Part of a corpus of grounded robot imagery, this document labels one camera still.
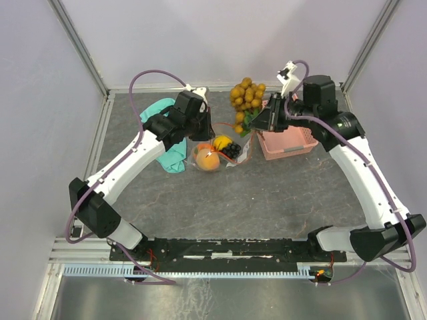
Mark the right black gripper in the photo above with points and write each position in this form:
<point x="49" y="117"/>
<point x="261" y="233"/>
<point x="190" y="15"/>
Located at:
<point x="269" y="118"/>

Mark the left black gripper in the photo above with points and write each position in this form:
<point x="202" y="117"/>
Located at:
<point x="209" y="132"/>

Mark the brown longan bunch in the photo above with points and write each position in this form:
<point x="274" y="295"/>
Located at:
<point x="247" y="99"/>

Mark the yellow lemon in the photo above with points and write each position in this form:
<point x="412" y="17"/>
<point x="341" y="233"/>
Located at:
<point x="221" y="142"/>

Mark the dark grape bunch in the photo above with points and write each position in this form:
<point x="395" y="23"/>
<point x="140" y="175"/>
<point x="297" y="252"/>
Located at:
<point x="231" y="150"/>

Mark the clear zip top bag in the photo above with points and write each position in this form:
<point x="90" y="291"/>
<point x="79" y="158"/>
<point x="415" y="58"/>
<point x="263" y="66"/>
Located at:
<point x="227" y="129"/>

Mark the yellow orange peach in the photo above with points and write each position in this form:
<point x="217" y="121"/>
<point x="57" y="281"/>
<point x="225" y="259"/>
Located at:
<point x="207" y="160"/>

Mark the orange persimmon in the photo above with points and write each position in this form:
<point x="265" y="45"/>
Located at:
<point x="201" y="146"/>

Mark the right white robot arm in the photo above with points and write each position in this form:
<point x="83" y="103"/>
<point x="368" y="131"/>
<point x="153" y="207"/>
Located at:
<point x="312" y="104"/>

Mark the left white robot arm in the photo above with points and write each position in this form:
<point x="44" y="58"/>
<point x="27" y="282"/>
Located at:
<point x="92" y="200"/>

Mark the pink plastic basket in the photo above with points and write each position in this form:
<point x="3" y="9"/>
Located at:
<point x="291" y="142"/>

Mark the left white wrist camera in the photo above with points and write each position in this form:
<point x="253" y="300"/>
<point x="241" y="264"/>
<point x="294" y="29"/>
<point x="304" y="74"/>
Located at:
<point x="201" y="91"/>

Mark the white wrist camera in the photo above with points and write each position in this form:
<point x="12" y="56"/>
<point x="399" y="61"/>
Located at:
<point x="290" y="82"/>
<point x="201" y="91"/>

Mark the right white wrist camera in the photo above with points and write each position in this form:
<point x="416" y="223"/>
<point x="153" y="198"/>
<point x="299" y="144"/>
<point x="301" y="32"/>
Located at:
<point x="290" y="82"/>

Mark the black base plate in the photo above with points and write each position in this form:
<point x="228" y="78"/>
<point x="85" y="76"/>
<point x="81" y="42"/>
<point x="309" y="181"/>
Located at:
<point x="227" y="255"/>

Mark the light blue cable duct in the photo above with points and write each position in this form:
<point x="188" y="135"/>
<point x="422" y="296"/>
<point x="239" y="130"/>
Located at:
<point x="131" y="271"/>

